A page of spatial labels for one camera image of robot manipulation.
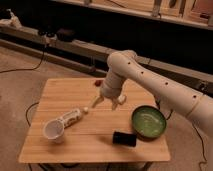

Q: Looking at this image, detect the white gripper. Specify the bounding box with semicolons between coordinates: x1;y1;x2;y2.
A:
91;75;126;110

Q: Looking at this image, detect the white ceramic cup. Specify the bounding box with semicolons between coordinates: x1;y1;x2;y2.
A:
43;119;64;143

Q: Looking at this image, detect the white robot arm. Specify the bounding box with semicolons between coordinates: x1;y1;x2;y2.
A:
92;50;213;138

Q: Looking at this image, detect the dark red oval object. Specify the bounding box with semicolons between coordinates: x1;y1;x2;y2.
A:
94;80;102;87

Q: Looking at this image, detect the white tube with cap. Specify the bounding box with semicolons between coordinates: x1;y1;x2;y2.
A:
59;107;89;128

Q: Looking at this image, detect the black rectangular block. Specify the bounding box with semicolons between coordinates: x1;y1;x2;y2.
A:
113;132;136;147

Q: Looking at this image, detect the green bowl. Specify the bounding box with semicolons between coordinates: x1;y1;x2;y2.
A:
131;105;167;139

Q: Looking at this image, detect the wooden table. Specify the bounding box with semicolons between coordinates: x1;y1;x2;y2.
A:
19;78;170;163

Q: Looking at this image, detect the dark object on ledge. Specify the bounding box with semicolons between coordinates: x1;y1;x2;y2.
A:
56;28;75;42

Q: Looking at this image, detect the white object on ledge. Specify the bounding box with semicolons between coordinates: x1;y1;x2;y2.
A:
0;9;22;29

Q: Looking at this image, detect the black cable on floor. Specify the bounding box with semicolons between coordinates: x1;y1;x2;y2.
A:
0;49;46;75

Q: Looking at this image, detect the black cable at right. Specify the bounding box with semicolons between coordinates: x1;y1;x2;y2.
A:
191;123;213;171

